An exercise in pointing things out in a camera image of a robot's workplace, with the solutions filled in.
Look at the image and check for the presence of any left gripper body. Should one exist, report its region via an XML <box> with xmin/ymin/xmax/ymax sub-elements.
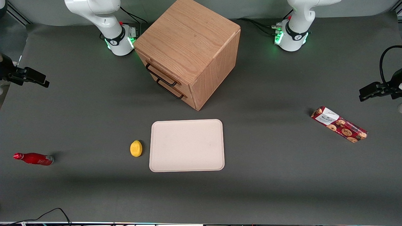
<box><xmin>389</xmin><ymin>68</ymin><xmax>402</xmax><ymax>100</ymax></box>

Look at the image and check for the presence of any red cookie package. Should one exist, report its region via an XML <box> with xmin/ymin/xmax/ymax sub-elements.
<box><xmin>311</xmin><ymin>106</ymin><xmax>368</xmax><ymax>143</ymax></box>

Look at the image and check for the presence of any red bottle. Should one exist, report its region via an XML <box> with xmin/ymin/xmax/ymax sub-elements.
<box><xmin>13</xmin><ymin>153</ymin><xmax>54</xmax><ymax>166</ymax></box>

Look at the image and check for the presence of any black left arm base cable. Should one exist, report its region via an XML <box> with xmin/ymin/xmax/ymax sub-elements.
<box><xmin>240</xmin><ymin>9</ymin><xmax>294</xmax><ymax>35</ymax></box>

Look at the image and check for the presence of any black looped gripper cable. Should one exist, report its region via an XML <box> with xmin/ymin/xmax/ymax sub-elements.
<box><xmin>379</xmin><ymin>46</ymin><xmax>402</xmax><ymax>87</ymax></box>

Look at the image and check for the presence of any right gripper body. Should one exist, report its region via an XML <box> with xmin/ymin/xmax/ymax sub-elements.
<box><xmin>0</xmin><ymin>53</ymin><xmax>18</xmax><ymax>83</ymax></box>

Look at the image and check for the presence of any black thin table cable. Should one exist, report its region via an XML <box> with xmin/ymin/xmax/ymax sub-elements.
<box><xmin>0</xmin><ymin>207</ymin><xmax>72</xmax><ymax>225</ymax></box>

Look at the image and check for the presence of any black right arm base cable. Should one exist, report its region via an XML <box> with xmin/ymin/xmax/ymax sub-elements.
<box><xmin>120</xmin><ymin>6</ymin><xmax>148</xmax><ymax>24</ymax></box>

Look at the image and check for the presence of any black arm base cable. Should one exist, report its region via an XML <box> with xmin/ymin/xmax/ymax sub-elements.
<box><xmin>240</xmin><ymin>9</ymin><xmax>294</xmax><ymax>35</ymax></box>
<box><xmin>120</xmin><ymin>6</ymin><xmax>148</xmax><ymax>24</ymax></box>

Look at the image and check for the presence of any wooden drawer with long handle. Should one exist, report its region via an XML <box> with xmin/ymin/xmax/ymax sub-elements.
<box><xmin>136</xmin><ymin>50</ymin><xmax>190</xmax><ymax>91</ymax></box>

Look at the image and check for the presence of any yellow lemon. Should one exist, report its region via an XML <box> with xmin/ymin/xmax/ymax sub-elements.
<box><xmin>130</xmin><ymin>140</ymin><xmax>143</xmax><ymax>157</ymax></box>

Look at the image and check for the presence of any dark grey table cover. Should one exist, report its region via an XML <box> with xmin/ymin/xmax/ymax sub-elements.
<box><xmin>0</xmin><ymin>13</ymin><xmax>402</xmax><ymax>224</ymax></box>

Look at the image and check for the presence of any beige rectangular tray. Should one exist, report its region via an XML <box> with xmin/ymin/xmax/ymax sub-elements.
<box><xmin>149</xmin><ymin>119</ymin><xmax>225</xmax><ymax>172</ymax></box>

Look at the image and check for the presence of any wooden drawer cabinet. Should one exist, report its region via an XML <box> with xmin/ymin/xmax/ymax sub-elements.
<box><xmin>134</xmin><ymin>0</ymin><xmax>241</xmax><ymax>111</ymax></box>

